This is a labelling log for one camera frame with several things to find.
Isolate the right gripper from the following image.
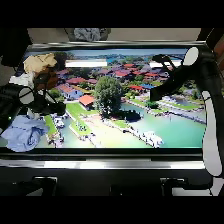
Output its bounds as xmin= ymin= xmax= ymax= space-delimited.
xmin=149 ymin=67 xmax=188 ymax=102

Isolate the light blue shirt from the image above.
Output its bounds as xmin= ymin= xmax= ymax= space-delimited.
xmin=0 ymin=114 xmax=51 ymax=153

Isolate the grey garment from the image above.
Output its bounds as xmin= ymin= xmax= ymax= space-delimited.
xmin=72 ymin=28 xmax=102 ymax=43

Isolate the brown garment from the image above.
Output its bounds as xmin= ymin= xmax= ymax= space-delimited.
xmin=35 ymin=68 xmax=60 ymax=91

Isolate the beige garment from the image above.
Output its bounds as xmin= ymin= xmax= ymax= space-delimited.
xmin=23 ymin=53 xmax=58 ymax=75

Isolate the white garment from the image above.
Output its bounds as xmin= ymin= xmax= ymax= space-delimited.
xmin=8 ymin=71 xmax=36 ymax=90

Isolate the silver frame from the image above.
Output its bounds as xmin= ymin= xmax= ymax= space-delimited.
xmin=0 ymin=40 xmax=214 ymax=197

